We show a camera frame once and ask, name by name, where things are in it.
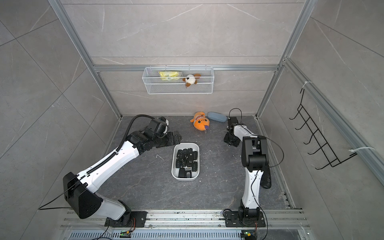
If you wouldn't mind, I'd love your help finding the white storage box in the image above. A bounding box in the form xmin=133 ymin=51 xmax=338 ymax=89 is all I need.
xmin=172 ymin=143 xmax=200 ymax=181

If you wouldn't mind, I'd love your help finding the black wall hook rack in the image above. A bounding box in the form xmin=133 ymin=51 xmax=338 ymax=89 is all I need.
xmin=289 ymin=89 xmax=358 ymax=171

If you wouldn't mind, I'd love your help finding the brown white plush dog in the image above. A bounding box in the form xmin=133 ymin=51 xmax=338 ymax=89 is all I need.
xmin=183 ymin=74 xmax=201 ymax=88

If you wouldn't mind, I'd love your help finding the orange plush toy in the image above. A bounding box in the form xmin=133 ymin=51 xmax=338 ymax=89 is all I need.
xmin=190 ymin=112 xmax=210 ymax=132

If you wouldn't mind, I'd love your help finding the black silver car key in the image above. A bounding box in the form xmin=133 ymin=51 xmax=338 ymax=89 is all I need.
xmin=178 ymin=168 xmax=193 ymax=179

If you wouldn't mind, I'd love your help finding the yellow packet in basket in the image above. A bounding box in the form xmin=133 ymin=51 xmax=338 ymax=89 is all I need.
xmin=159 ymin=71 xmax=183 ymax=81

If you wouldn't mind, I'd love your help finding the aluminium mounting rail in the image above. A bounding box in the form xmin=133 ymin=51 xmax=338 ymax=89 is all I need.
xmin=59 ymin=209 xmax=310 ymax=231

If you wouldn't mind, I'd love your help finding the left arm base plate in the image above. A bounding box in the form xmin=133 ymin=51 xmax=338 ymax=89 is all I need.
xmin=105 ymin=211 xmax=148 ymax=228

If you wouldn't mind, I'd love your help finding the blue glasses case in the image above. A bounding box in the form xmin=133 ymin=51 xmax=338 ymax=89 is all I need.
xmin=207 ymin=112 xmax=228 ymax=123

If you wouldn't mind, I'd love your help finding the white wire wall basket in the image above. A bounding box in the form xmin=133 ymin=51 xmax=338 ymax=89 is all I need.
xmin=142 ymin=66 xmax=215 ymax=95

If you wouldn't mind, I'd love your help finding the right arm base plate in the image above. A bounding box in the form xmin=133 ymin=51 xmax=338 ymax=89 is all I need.
xmin=223 ymin=208 xmax=266 ymax=228

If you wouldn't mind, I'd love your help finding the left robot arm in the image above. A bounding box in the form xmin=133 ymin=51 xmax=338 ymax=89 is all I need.
xmin=62 ymin=115 xmax=182 ymax=226

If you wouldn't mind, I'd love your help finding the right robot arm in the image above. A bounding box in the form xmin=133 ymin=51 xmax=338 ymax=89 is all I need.
xmin=224 ymin=116 xmax=278 ymax=226

